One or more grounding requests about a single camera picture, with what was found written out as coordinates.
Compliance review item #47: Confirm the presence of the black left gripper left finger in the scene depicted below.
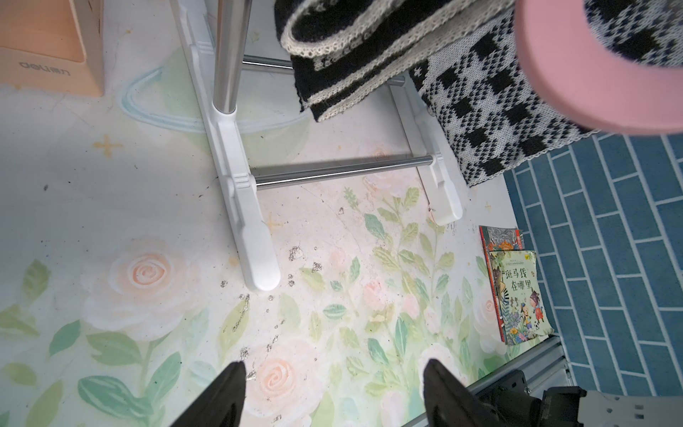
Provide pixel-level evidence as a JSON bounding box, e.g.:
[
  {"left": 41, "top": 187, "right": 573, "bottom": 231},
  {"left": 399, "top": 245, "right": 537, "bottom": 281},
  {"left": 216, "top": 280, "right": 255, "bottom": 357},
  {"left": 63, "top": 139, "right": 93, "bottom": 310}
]
[{"left": 171, "top": 361, "right": 247, "bottom": 427}]

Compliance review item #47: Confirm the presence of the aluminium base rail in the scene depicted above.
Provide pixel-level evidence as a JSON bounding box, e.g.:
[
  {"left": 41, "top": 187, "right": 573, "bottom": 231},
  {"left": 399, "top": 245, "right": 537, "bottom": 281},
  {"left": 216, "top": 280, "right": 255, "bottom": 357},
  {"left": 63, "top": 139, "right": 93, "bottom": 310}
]
[{"left": 407, "top": 336, "right": 587, "bottom": 426}]

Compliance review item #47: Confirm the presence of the floral table mat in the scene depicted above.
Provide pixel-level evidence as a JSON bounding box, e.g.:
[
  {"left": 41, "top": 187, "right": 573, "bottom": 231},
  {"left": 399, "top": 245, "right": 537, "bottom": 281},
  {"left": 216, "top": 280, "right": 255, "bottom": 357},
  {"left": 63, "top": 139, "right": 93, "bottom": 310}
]
[{"left": 1, "top": 1, "right": 529, "bottom": 426}]

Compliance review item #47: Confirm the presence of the white and steel clothes rack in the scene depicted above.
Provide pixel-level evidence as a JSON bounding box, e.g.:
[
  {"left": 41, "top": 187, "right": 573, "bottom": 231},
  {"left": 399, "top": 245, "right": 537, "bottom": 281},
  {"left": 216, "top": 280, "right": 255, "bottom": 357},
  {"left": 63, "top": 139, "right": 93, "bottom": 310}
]
[{"left": 171, "top": 1, "right": 464, "bottom": 291}]

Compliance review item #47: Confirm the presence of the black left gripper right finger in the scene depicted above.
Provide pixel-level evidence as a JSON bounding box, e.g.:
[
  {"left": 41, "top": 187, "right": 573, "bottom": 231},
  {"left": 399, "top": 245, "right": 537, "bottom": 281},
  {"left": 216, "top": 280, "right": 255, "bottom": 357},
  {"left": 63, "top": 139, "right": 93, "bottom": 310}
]
[{"left": 423, "top": 359, "right": 505, "bottom": 427}]

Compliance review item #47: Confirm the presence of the smiley face knit scarf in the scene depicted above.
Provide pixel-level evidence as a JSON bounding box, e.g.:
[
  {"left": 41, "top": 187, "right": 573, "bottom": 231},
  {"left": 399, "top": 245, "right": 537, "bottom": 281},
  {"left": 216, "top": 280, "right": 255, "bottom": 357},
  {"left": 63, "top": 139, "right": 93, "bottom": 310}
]
[{"left": 409, "top": 1, "right": 682, "bottom": 187}]

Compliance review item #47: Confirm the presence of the colourful children's picture book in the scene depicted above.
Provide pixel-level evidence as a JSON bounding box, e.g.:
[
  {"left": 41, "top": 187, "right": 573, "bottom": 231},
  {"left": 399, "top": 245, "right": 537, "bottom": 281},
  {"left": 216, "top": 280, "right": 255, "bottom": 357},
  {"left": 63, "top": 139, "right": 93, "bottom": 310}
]
[{"left": 480, "top": 226, "right": 553, "bottom": 346}]

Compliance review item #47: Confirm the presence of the pink plastic hanger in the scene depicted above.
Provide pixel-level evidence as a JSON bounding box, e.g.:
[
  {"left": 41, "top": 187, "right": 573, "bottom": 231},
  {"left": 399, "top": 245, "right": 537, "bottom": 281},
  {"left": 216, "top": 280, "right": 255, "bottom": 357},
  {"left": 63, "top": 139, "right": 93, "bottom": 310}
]
[{"left": 514, "top": 1, "right": 682, "bottom": 135}]

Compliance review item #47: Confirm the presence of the houndstooth black white scarf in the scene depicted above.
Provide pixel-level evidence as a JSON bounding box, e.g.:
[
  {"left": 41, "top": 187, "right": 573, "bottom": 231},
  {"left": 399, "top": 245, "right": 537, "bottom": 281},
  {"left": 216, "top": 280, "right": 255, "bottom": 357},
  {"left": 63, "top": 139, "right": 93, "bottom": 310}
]
[{"left": 274, "top": 0, "right": 512, "bottom": 121}]

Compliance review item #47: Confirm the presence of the peach plastic desk organizer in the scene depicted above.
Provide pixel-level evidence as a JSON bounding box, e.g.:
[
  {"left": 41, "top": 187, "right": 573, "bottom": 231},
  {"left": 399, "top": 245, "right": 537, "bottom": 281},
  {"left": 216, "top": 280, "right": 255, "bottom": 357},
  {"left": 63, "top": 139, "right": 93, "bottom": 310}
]
[{"left": 1, "top": 0, "right": 105, "bottom": 97}]

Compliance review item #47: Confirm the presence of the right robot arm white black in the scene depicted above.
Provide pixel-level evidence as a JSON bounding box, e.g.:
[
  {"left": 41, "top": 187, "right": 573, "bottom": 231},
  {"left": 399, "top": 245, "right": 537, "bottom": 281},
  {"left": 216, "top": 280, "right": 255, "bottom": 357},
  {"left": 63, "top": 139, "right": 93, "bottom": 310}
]
[{"left": 478, "top": 370, "right": 682, "bottom": 426}]

